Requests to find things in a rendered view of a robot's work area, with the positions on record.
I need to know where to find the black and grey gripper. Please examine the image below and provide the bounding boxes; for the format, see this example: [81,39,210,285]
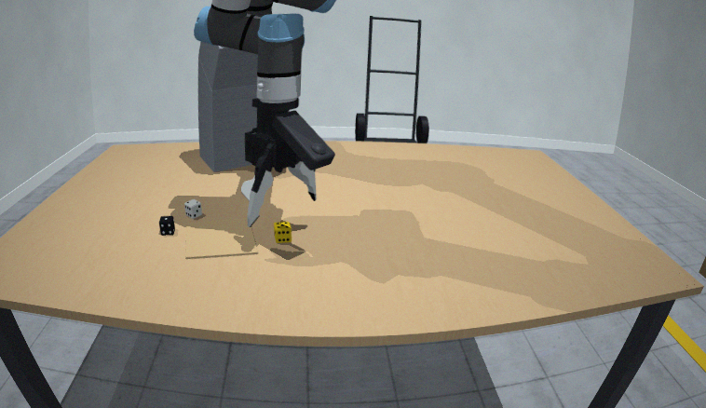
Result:
[241,98,317,227]

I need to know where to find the grey die with black pips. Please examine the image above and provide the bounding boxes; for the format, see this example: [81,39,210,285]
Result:
[184,199,202,219]

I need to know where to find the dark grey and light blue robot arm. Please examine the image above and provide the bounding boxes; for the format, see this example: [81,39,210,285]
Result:
[194,0,336,170]

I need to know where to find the yellow die with black pips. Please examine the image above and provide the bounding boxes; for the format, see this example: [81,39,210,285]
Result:
[274,222,292,243]

